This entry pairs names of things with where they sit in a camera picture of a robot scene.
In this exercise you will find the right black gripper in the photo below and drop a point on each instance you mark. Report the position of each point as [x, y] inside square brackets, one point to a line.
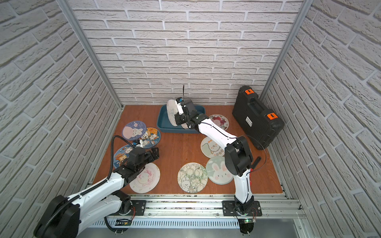
[179, 120]

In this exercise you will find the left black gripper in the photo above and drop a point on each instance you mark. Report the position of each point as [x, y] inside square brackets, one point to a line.
[149, 154]

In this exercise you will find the pink round bunny coaster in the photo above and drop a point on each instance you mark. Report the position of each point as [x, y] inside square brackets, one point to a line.
[147, 180]

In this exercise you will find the white butterfly coaster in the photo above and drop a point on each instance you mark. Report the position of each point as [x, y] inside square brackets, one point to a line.
[172, 110]

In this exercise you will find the green tulip coaster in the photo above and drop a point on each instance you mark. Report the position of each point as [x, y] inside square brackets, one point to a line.
[192, 177]

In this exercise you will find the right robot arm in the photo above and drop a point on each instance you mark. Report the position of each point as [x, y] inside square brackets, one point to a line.
[238, 156]

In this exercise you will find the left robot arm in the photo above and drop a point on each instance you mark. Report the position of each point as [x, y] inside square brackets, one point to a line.
[67, 217]

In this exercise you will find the teal plastic storage box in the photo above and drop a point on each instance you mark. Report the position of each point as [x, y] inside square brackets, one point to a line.
[165, 126]

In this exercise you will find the blue car animals coaster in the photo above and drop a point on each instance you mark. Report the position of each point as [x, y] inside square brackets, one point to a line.
[121, 155]

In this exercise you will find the red rose floral coaster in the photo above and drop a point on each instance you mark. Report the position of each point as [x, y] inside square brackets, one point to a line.
[220, 120]

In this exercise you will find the white alpaca coaster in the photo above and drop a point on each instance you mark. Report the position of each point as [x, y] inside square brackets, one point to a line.
[210, 148]

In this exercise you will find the blue denim bears coaster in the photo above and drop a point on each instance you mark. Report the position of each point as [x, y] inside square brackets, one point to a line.
[150, 138]

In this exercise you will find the purple bunny coaster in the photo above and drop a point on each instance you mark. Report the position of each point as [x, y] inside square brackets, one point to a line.
[134, 130]

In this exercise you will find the green bunny coaster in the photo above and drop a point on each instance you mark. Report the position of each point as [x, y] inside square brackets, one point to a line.
[217, 171]

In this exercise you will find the black tool case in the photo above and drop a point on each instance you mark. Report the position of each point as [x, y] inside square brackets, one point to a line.
[261, 124]

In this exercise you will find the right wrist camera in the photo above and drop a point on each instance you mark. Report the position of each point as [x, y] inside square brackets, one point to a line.
[180, 105]

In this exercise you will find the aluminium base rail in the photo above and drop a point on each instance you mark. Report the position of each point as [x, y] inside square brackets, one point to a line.
[201, 211]

